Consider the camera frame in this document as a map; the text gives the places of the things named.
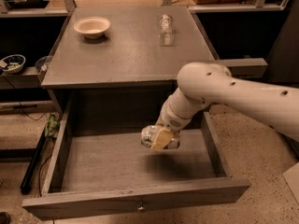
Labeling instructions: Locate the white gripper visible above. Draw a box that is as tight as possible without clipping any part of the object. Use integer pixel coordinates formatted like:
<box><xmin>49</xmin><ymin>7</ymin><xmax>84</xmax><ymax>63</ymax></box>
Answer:
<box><xmin>151</xmin><ymin>98</ymin><xmax>195</xmax><ymax>150</ymax></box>

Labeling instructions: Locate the grey bowl on shelf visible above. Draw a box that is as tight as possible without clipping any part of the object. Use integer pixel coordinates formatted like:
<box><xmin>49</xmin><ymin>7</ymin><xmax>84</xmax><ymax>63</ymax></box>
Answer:
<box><xmin>35</xmin><ymin>56</ymin><xmax>52</xmax><ymax>72</ymax></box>

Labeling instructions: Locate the metal drawer knob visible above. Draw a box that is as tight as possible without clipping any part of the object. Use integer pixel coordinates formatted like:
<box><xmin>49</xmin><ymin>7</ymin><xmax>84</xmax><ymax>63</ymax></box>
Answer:
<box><xmin>137</xmin><ymin>201</ymin><xmax>146</xmax><ymax>212</ymax></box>

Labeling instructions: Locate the blue patterned bowl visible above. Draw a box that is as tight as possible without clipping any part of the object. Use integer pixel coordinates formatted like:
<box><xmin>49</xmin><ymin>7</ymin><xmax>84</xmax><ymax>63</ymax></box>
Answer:
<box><xmin>0</xmin><ymin>54</ymin><xmax>26</xmax><ymax>74</ymax></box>

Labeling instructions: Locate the grey side shelf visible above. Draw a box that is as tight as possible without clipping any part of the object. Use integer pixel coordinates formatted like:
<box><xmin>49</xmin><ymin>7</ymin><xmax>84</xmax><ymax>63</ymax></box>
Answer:
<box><xmin>217</xmin><ymin>58</ymin><xmax>268</xmax><ymax>78</ymax></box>
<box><xmin>0</xmin><ymin>67</ymin><xmax>40</xmax><ymax>90</ymax></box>

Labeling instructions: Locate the grey cabinet counter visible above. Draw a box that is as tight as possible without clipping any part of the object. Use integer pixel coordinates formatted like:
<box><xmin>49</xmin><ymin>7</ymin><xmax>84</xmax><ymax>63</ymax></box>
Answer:
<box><xmin>42</xmin><ymin>6</ymin><xmax>217</xmax><ymax>90</ymax></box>

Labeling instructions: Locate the green chip bag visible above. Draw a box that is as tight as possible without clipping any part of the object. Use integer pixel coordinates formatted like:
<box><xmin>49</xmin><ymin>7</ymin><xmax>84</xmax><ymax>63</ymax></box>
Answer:
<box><xmin>44</xmin><ymin>113</ymin><xmax>60</xmax><ymax>138</ymax></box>

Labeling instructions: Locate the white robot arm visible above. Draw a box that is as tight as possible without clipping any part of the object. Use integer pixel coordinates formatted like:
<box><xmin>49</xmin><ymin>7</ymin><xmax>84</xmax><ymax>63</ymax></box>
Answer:
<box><xmin>151</xmin><ymin>63</ymin><xmax>299</xmax><ymax>150</ymax></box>

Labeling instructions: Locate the open grey top drawer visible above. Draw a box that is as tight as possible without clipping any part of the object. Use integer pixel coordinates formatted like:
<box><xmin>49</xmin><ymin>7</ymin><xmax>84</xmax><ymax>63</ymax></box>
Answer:
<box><xmin>22</xmin><ymin>90</ymin><xmax>250</xmax><ymax>220</ymax></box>

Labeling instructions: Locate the beige paper bowl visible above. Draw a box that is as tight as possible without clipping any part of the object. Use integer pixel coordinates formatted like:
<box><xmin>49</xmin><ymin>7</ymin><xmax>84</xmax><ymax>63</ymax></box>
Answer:
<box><xmin>74</xmin><ymin>17</ymin><xmax>111</xmax><ymax>39</ymax></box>

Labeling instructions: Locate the black cable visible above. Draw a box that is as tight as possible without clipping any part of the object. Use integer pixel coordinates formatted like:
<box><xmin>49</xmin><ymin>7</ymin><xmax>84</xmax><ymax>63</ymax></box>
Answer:
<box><xmin>2</xmin><ymin>75</ymin><xmax>50</xmax><ymax>121</ymax></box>

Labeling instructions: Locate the black floor rail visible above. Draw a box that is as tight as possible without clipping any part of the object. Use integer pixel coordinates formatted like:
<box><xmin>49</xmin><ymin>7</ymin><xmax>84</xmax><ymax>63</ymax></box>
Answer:
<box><xmin>20</xmin><ymin>132</ymin><xmax>46</xmax><ymax>195</ymax></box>

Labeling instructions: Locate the clear plastic bottle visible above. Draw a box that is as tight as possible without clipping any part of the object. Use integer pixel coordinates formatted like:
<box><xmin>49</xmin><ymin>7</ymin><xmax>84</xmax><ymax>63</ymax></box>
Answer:
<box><xmin>159</xmin><ymin>14</ymin><xmax>173</xmax><ymax>46</ymax></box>

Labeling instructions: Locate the grey side shelf left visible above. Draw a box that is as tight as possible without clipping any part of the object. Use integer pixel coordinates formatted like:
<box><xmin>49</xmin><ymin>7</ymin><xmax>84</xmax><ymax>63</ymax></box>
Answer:
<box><xmin>0</xmin><ymin>67</ymin><xmax>40</xmax><ymax>90</ymax></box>

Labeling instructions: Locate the grey side shelf right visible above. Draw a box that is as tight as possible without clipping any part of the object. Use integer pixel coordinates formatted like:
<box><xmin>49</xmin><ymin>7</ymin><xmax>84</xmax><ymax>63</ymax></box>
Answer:
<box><xmin>217</xmin><ymin>58</ymin><xmax>268</xmax><ymax>78</ymax></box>

